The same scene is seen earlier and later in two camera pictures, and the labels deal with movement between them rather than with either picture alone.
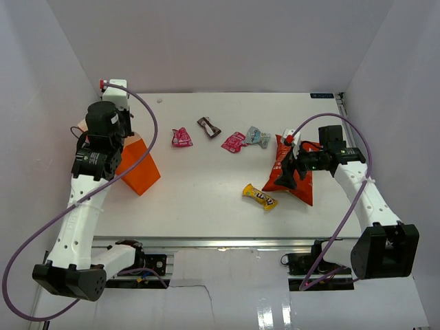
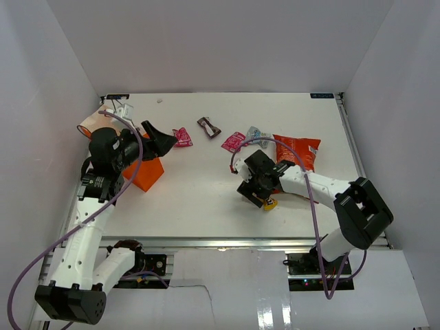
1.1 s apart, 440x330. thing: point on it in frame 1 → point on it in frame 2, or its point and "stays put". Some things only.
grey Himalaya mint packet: [255, 136] stays put
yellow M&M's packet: [268, 203] stays put
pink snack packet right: [234, 143] stays put
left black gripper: [125, 114] → [159, 144]
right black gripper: [287, 179] → [245, 190]
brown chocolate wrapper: [212, 130] stays put
